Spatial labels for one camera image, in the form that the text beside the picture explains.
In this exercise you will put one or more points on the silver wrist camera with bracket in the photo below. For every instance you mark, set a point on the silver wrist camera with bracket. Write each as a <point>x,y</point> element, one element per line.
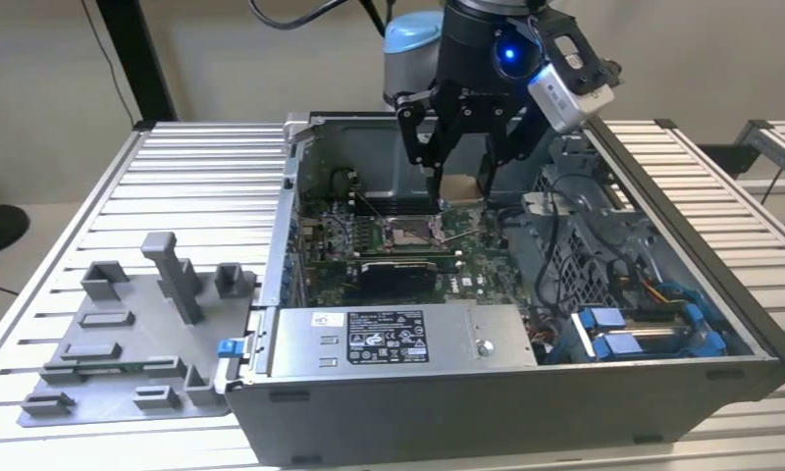
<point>563,103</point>

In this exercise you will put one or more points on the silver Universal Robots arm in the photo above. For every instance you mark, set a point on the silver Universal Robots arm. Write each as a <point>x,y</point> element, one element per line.
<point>408,54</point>

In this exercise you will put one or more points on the silver square CPU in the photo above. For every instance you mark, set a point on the silver square CPU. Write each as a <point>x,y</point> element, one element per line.
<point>462,189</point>

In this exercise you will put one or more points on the blue plastic bay bracket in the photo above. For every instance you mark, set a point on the blue plastic bay bracket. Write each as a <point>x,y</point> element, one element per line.
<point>703,326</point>

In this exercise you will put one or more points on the black graphics card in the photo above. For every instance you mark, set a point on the black graphics card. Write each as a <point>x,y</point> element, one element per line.
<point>396,282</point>

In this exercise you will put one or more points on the black RAM slot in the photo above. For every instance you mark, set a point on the black RAM slot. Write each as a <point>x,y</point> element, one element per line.
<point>392,202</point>
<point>406,253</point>

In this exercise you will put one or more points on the grey plastic parts rack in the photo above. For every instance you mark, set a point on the grey plastic parts rack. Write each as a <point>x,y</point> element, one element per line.
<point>144,304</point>

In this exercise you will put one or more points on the metal slat side table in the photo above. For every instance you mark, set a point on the metal slat side table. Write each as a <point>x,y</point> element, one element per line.
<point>779,142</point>

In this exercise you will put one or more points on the blue case latch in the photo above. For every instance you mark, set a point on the blue case latch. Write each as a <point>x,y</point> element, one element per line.
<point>230,349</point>

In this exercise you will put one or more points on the green motherboard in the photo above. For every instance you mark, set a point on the green motherboard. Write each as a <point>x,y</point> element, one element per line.
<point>480,267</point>

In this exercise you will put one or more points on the grey plastic drive cage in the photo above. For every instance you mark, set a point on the grey plastic drive cage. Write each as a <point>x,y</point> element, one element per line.
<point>583,275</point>

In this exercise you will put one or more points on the black upright pole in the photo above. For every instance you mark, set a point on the black upright pole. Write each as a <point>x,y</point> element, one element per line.
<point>147,59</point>

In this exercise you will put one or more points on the silver power supply unit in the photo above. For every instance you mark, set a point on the silver power supply unit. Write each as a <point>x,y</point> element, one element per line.
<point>302,338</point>

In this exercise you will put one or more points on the green RAM stick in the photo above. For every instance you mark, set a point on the green RAM stick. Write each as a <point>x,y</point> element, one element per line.
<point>115,365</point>

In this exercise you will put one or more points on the thin metal locking lever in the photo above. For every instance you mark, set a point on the thin metal locking lever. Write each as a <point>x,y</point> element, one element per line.
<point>372,205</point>
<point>462,235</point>

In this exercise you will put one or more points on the dark open PC case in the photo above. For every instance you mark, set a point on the dark open PC case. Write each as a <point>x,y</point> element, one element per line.
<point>432,417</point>

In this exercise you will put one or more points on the CPU socket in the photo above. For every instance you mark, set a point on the CPU socket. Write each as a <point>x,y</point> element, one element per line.
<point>407,233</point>

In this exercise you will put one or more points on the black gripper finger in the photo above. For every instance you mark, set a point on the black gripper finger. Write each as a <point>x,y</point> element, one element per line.
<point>432,132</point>
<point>504,132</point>

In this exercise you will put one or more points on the blue disk carrier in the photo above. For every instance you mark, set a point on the blue disk carrier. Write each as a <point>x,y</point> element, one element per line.
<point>600,318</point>
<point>616,346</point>

